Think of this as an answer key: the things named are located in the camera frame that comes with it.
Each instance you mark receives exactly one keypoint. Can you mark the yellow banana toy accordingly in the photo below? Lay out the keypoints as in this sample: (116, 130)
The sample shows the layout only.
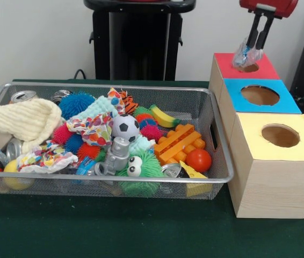
(164, 116)

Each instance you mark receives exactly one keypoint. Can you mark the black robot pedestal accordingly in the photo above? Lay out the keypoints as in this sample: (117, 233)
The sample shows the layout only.
(138, 43)

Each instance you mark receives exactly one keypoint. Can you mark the clear plastic packet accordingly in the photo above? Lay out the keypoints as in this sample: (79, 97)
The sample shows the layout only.
(244, 57)

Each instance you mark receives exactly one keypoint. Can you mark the blue spiky ball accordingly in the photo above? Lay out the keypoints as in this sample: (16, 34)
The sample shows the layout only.
(77, 105)

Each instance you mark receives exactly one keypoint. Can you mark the red ball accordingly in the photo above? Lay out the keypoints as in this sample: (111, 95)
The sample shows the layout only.
(198, 160)

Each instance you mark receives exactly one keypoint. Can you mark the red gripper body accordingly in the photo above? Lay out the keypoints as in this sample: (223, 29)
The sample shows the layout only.
(281, 6)

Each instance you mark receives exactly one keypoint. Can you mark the cream waffle cloth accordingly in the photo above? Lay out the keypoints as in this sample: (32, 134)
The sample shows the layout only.
(26, 119)

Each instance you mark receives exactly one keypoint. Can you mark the crushed silver can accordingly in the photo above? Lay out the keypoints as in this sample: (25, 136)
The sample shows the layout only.
(24, 96)

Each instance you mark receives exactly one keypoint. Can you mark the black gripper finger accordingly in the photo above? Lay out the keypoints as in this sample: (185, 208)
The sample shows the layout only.
(265, 31)
(254, 29)

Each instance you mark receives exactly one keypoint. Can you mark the grey robot toy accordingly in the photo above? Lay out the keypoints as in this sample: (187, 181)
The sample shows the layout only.
(120, 153)

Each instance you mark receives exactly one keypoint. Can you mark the orange striped tiger toy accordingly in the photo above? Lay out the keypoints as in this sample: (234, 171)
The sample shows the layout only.
(129, 102)

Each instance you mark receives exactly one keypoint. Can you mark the black and white soccer ball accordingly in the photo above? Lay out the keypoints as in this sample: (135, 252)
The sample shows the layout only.
(125, 128)

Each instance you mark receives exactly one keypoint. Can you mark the yellow cheese wedge toy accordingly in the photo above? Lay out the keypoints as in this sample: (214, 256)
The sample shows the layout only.
(192, 173)

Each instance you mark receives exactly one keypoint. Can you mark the wooden box with three holes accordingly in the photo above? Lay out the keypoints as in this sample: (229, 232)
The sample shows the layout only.
(273, 177)

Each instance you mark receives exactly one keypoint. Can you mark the green fuzzy toy with eyes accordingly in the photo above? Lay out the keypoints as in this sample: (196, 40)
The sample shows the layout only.
(149, 167)

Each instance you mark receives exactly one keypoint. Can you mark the orange plastic building block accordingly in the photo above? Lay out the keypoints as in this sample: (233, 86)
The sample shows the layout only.
(178, 143)

